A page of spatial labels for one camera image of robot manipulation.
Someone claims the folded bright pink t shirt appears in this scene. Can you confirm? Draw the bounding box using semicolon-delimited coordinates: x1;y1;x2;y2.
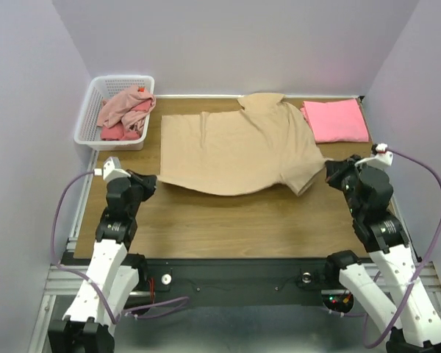
300;99;369;143

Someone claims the dusty pink t shirt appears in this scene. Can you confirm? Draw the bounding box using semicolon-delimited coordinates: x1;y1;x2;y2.
96;85;156;135

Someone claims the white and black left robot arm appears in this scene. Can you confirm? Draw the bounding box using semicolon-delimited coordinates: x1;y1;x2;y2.
48;168;157;352

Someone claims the aluminium frame rail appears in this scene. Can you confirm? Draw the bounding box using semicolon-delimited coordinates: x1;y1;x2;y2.
44;265;83;296

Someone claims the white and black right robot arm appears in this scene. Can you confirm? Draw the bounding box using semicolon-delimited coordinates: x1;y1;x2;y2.
323;152;441;352

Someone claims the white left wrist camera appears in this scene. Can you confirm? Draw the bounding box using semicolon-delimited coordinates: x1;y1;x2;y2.
93;157;131;183

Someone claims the beige t shirt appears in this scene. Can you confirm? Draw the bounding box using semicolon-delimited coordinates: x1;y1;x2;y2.
159;93;326;196

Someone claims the white perforated plastic basket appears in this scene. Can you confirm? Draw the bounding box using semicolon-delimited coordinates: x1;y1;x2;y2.
74;75;156;151

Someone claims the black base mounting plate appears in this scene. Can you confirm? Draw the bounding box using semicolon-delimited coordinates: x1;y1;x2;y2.
148;257;350;307

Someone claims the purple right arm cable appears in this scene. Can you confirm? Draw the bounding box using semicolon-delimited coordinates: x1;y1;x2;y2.
329;149;441;349

